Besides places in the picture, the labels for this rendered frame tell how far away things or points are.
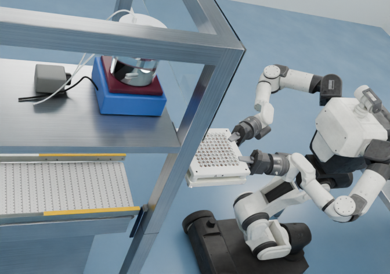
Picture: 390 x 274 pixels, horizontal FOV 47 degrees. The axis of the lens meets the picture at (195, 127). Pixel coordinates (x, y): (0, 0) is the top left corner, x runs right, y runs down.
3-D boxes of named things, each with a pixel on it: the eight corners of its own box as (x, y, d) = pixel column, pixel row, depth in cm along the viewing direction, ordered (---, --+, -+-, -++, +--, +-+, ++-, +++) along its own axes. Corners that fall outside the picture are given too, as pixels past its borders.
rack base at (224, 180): (188, 187, 165) (190, 183, 163) (170, 140, 181) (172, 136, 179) (244, 183, 175) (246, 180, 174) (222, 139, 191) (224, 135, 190)
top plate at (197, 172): (192, 179, 162) (194, 175, 160) (173, 131, 177) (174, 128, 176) (249, 176, 172) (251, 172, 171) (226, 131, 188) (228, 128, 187)
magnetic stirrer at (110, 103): (147, 75, 157) (153, 54, 152) (161, 116, 143) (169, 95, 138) (90, 71, 149) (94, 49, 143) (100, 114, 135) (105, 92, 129)
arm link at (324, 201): (302, 194, 184) (336, 231, 175) (303, 187, 175) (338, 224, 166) (322, 179, 185) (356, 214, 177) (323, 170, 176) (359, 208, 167)
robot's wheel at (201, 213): (217, 217, 274) (205, 205, 259) (220, 224, 271) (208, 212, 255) (189, 232, 276) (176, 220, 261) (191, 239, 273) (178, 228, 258)
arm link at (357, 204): (353, 233, 175) (382, 187, 180) (357, 225, 163) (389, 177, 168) (327, 216, 180) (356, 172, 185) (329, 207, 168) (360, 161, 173)
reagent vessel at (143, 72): (149, 60, 148) (165, 11, 137) (160, 90, 138) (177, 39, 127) (104, 56, 142) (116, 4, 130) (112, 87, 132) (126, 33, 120)
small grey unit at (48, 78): (67, 80, 141) (70, 65, 138) (69, 94, 137) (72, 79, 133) (33, 78, 137) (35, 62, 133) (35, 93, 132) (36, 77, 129)
